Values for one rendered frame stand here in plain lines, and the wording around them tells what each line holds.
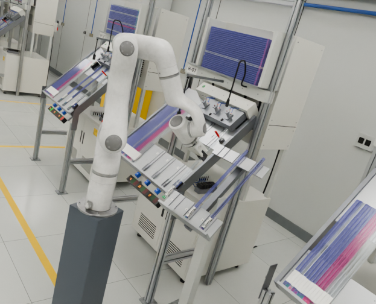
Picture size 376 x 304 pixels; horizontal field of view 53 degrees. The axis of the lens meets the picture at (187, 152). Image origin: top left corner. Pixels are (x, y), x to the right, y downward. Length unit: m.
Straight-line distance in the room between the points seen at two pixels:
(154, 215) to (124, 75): 1.41
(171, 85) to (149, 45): 0.19
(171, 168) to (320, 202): 1.90
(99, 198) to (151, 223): 1.10
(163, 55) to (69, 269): 1.10
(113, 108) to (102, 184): 0.35
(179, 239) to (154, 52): 1.38
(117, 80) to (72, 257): 0.86
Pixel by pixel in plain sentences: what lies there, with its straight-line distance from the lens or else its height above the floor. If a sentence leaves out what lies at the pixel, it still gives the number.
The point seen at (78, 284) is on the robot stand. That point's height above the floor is 0.34.
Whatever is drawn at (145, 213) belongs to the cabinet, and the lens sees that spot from 2.85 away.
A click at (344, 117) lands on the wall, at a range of 3.63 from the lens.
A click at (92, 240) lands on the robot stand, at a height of 0.60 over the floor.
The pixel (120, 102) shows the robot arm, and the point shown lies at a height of 1.23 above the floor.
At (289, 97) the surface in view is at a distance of 2.49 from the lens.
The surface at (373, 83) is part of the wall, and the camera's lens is 3.56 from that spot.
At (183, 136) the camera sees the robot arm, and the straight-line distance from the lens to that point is 1.70.
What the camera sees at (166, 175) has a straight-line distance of 2.20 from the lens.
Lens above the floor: 1.56
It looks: 17 degrees down
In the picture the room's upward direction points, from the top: 15 degrees clockwise
